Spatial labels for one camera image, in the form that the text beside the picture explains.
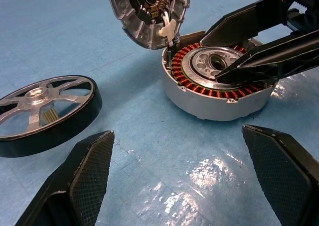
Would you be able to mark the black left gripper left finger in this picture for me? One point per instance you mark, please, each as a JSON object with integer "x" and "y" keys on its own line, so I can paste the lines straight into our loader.
{"x": 82, "y": 186}

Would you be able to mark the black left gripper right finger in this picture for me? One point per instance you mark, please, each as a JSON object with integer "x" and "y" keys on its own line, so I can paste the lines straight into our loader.
{"x": 286, "y": 181}

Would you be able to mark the blue table mat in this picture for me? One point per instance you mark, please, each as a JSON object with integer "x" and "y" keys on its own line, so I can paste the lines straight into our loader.
{"x": 159, "y": 148}

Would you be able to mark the grey round motor lid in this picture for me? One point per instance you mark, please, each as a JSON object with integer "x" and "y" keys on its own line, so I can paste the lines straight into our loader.
{"x": 129, "y": 17}

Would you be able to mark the silver spoked rotor black rim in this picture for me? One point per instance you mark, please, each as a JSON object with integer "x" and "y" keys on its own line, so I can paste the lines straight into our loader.
{"x": 35, "y": 96}

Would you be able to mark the grey motor housing copper windings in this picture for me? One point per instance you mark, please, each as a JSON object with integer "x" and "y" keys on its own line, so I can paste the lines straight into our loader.
{"x": 211, "y": 106}

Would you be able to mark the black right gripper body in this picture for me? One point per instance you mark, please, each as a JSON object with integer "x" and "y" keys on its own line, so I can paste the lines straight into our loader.
{"x": 309, "y": 12}

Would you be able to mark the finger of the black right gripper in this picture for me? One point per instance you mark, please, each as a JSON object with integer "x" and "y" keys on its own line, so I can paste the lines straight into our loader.
{"x": 239, "y": 27}
{"x": 274, "y": 59}

